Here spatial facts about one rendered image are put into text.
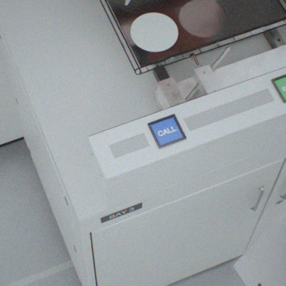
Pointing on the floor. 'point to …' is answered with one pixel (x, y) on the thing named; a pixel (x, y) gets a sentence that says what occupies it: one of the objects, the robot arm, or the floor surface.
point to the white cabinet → (160, 213)
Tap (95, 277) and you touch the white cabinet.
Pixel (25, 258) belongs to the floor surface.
